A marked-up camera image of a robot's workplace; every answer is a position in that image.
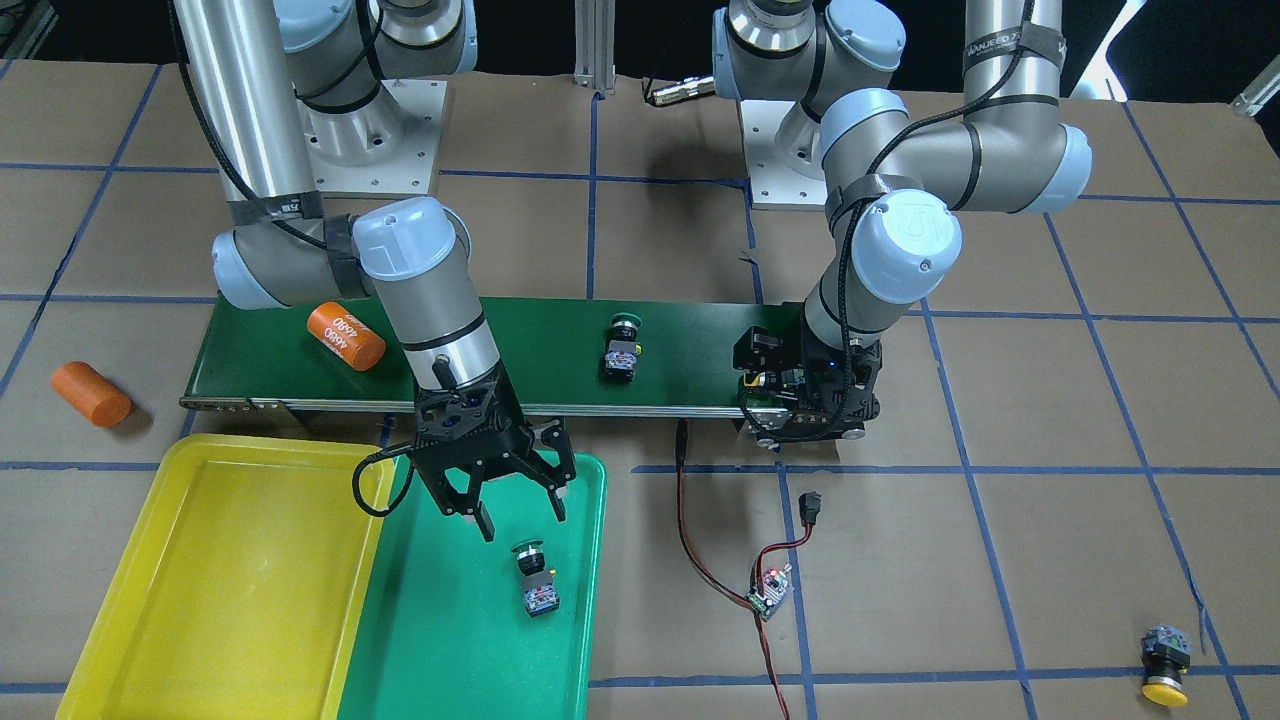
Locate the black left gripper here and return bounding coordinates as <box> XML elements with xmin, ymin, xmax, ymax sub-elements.
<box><xmin>733</xmin><ymin>325</ymin><xmax>882</xmax><ymax>441</ymax></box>

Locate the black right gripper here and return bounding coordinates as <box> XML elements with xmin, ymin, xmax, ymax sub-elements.
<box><xmin>410</xmin><ymin>386</ymin><xmax>577</xmax><ymax>542</ymax></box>

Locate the green push button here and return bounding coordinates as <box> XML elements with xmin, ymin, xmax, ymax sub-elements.
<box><xmin>602</xmin><ymin>313</ymin><xmax>643</xmax><ymax>383</ymax></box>
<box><xmin>511</xmin><ymin>539</ymin><xmax>561</xmax><ymax>618</ymax></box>

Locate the orange cylinder with white text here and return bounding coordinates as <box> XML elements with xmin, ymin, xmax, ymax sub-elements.
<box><xmin>306</xmin><ymin>301</ymin><xmax>387</xmax><ymax>372</ymax></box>

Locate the plain orange cylinder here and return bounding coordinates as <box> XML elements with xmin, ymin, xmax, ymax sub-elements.
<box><xmin>50</xmin><ymin>361</ymin><xmax>133</xmax><ymax>428</ymax></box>

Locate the yellow push button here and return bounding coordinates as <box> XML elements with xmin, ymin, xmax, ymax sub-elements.
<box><xmin>739</xmin><ymin>372</ymin><xmax>797</xmax><ymax>407</ymax></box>
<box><xmin>1140</xmin><ymin>624</ymin><xmax>1192</xmax><ymax>708</ymax></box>

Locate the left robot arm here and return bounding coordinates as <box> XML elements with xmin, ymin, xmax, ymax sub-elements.
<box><xmin>712</xmin><ymin>1</ymin><xmax>1092</xmax><ymax>447</ymax></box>

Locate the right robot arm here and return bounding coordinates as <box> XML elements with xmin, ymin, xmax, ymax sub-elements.
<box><xmin>166</xmin><ymin>1</ymin><xmax>576</xmax><ymax>541</ymax></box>

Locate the black barrel plug connector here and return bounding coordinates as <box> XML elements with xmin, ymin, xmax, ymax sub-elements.
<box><xmin>797</xmin><ymin>491</ymin><xmax>822</xmax><ymax>532</ymax></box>

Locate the green conveyor belt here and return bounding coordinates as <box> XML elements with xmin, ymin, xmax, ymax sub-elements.
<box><xmin>180</xmin><ymin>297</ymin><xmax>803</xmax><ymax>420</ymax></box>

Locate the green plastic tray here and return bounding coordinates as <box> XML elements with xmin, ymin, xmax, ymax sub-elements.
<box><xmin>339</xmin><ymin>454</ymin><xmax>607</xmax><ymax>719</ymax></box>

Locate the small green circuit board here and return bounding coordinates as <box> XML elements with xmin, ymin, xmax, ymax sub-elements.
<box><xmin>746</xmin><ymin>562</ymin><xmax>794</xmax><ymax>623</ymax></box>

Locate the yellow plastic tray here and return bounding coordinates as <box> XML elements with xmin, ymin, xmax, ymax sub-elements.
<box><xmin>58</xmin><ymin>434</ymin><xmax>381</xmax><ymax>719</ymax></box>

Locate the red and black wire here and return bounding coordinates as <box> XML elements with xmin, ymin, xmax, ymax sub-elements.
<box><xmin>676</xmin><ymin>420</ymin><xmax>817</xmax><ymax>720</ymax></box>

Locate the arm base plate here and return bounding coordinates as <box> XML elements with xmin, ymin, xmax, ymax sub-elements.
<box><xmin>298</xmin><ymin>79</ymin><xmax>448</xmax><ymax>199</ymax></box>
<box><xmin>739</xmin><ymin>100</ymin><xmax>827</xmax><ymax>211</ymax></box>

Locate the aluminium frame post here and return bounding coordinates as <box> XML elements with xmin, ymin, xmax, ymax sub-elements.
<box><xmin>573</xmin><ymin>0</ymin><xmax>616</xmax><ymax>95</ymax></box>

